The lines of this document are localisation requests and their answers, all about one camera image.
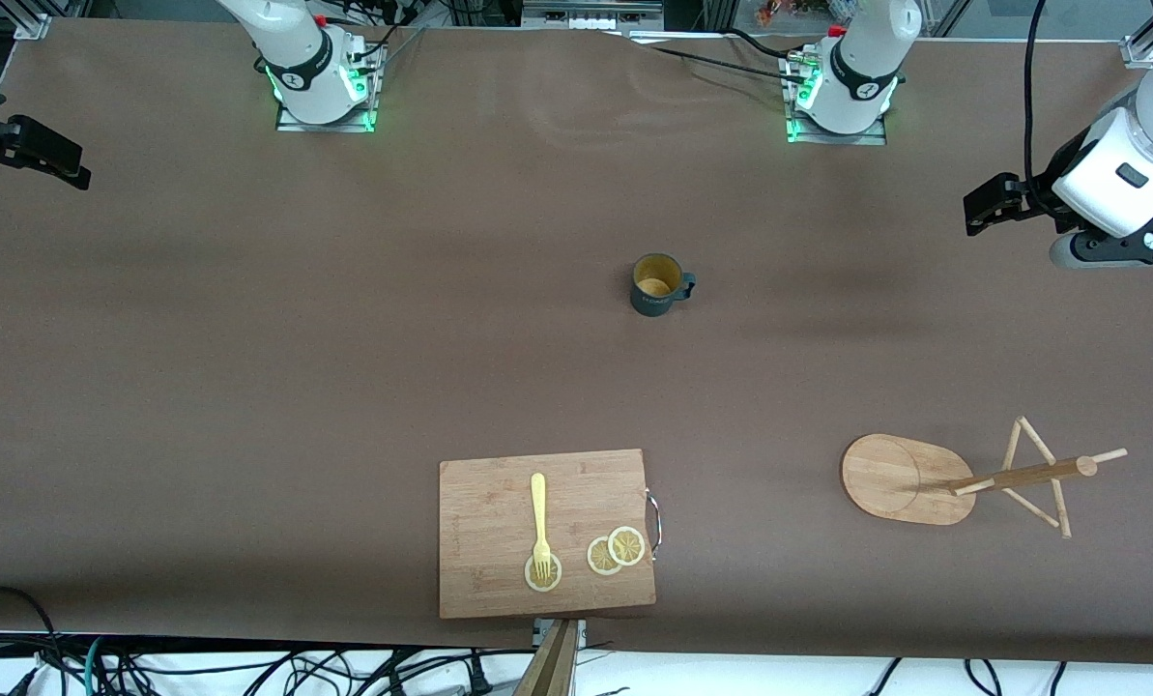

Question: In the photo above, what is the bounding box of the wooden beam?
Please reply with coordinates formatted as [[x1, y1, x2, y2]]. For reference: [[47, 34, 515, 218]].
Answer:
[[513, 619, 579, 696]]

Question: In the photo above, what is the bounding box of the teal cup yellow inside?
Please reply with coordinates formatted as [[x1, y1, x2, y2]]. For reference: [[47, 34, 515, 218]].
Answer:
[[630, 252, 698, 317]]

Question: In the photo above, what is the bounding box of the black right base cable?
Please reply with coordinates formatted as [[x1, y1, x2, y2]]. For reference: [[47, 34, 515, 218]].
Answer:
[[349, 0, 427, 64]]

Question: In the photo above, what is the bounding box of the bamboo cutting board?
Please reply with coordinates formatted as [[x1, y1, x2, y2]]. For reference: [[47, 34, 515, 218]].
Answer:
[[438, 448, 658, 621]]

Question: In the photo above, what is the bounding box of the wooden mug rack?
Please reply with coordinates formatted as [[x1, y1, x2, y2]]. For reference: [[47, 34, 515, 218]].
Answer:
[[840, 416, 1129, 540]]

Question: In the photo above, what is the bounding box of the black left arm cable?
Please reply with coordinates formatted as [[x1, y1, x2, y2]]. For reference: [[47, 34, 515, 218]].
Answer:
[[1023, 0, 1070, 209]]

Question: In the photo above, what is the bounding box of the thick black cable loop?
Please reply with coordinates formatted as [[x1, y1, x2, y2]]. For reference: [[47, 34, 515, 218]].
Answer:
[[0, 585, 67, 696]]

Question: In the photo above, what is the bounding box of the right arm aluminium base plate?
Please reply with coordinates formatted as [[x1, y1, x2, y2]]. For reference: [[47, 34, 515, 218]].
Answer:
[[274, 39, 386, 133]]

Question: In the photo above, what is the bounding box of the left arm aluminium base plate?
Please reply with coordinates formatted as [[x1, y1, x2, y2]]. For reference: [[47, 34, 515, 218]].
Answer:
[[782, 53, 888, 147]]

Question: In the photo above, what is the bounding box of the grey power strip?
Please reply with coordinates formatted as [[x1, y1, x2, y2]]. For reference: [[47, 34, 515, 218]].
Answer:
[[523, 0, 664, 30]]

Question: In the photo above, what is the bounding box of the metal beam bracket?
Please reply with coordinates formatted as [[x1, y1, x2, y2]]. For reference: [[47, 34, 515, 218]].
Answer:
[[532, 619, 588, 649]]

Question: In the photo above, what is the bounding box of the yellow plastic fork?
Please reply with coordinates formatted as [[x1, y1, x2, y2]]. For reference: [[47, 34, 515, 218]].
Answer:
[[530, 472, 554, 586]]

